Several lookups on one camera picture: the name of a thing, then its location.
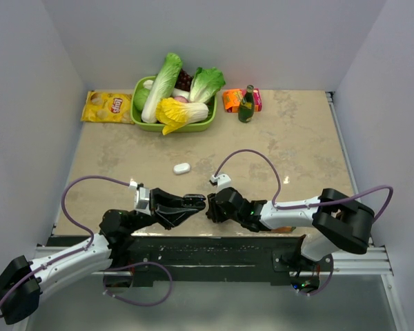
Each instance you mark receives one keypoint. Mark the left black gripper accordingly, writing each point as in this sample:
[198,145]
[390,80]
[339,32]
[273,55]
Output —
[163,203]

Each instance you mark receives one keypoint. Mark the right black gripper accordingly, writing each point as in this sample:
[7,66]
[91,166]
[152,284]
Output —
[213,211]

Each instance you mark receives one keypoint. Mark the black earbud charging case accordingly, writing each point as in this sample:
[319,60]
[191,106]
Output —
[194,201]

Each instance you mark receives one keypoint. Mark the white earbud charging case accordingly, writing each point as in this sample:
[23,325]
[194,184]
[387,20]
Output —
[181,168]

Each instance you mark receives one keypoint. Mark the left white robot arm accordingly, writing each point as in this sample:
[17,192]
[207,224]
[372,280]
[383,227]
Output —
[24,283]

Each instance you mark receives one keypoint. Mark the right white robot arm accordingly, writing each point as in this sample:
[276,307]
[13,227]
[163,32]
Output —
[343,223]

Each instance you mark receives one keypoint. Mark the orange sponge pack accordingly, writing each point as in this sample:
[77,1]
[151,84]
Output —
[284,230]

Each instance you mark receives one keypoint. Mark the green plastic basket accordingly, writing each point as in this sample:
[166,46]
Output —
[158,127]

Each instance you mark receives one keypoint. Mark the yellow napa cabbage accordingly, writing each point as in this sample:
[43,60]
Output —
[175,114]

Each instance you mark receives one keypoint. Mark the green glass bottle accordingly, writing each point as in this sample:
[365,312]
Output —
[247,105]

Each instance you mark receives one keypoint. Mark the orange snack box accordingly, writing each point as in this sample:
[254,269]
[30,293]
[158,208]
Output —
[232,99]

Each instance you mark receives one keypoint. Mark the pink snack box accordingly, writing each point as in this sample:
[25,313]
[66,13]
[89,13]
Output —
[257,99]

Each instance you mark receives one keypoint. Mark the green round cabbage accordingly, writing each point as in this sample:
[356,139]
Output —
[140,98]

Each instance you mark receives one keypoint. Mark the yellow Lays chips bag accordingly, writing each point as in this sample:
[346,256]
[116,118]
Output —
[107,107]

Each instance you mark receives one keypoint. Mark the green lettuce leaf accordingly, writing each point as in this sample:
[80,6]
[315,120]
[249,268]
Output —
[205,84]

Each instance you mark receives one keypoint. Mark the tall green napa cabbage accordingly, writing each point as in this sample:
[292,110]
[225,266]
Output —
[162,86]

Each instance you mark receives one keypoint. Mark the dark red grapes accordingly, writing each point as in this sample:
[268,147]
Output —
[184,81]

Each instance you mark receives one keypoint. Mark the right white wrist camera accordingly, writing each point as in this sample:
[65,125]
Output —
[220,182]

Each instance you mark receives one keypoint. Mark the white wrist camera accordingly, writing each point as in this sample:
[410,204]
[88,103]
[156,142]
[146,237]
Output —
[220,182]
[141,197]

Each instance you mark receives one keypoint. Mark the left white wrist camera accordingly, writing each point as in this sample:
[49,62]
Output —
[141,197]

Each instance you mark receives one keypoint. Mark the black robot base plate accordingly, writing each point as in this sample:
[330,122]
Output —
[273,260]

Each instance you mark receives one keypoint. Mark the aluminium rail right edge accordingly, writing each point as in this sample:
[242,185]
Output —
[329,96]

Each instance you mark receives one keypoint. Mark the aluminium front rail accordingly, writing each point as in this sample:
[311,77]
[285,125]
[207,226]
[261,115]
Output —
[374,262]

